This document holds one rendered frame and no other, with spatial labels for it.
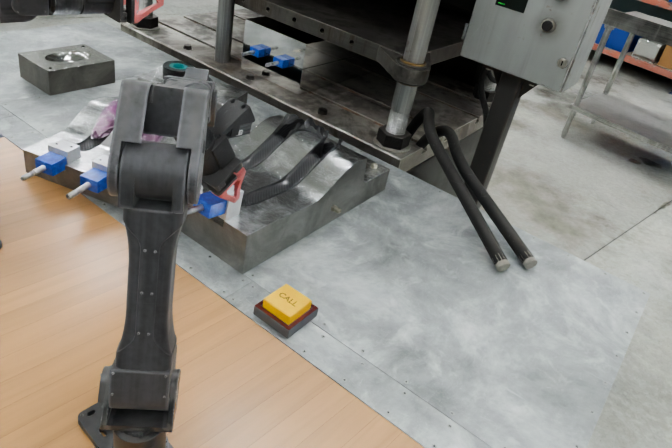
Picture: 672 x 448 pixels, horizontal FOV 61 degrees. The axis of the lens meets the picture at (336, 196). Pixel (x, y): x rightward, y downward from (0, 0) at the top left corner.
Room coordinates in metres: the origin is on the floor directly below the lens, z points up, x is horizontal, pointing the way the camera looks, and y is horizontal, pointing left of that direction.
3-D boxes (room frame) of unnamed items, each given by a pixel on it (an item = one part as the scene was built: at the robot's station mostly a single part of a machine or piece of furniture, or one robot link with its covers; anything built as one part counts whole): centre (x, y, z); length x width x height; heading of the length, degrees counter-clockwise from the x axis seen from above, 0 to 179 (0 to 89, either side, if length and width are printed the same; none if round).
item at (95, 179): (0.93, 0.48, 0.86); 0.13 x 0.05 x 0.05; 166
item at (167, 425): (0.44, 0.18, 0.90); 0.09 x 0.06 x 0.06; 101
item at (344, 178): (1.10, 0.12, 0.87); 0.50 x 0.26 x 0.14; 149
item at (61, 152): (0.96, 0.58, 0.86); 0.13 x 0.05 x 0.05; 166
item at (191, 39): (2.16, 0.18, 0.76); 1.30 x 0.84 x 0.07; 59
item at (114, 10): (1.01, 0.50, 1.20); 0.10 x 0.07 x 0.07; 53
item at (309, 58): (2.06, 0.18, 0.87); 0.50 x 0.27 x 0.17; 149
